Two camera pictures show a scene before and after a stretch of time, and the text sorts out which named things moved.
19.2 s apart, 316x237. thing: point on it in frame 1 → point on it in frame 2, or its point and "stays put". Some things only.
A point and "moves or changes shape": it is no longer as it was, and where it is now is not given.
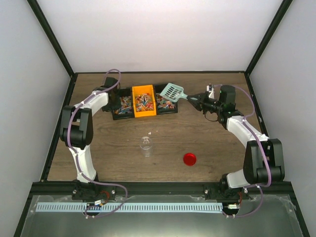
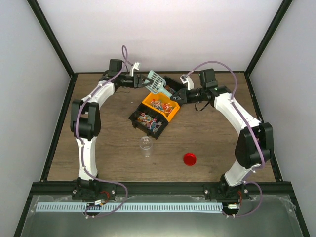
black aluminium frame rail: x=256 y=188 stays put
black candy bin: x=126 y=108 → x=148 y=121
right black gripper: x=198 y=104 → x=184 y=97
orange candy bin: x=144 y=100 → x=162 y=103
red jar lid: x=189 y=159 stays put
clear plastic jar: x=146 y=144 stays put
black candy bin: x=164 y=105 → x=173 y=85
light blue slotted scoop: x=174 y=93 moves or changes shape
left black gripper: x=118 y=104 → x=143 y=84
